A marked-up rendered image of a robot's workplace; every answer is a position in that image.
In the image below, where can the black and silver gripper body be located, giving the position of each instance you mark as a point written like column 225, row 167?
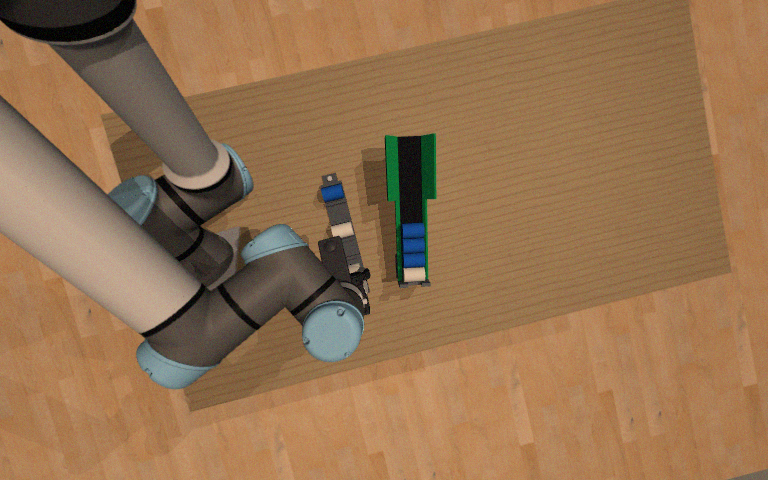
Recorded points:
column 359, row 282

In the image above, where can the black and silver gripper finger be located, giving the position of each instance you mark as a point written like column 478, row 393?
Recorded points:
column 366, row 275

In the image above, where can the blue cylinder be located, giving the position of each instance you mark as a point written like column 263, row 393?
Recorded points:
column 412, row 260
column 413, row 245
column 412, row 230
column 332, row 193

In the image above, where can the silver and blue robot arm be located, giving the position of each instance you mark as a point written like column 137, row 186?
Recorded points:
column 100, row 243

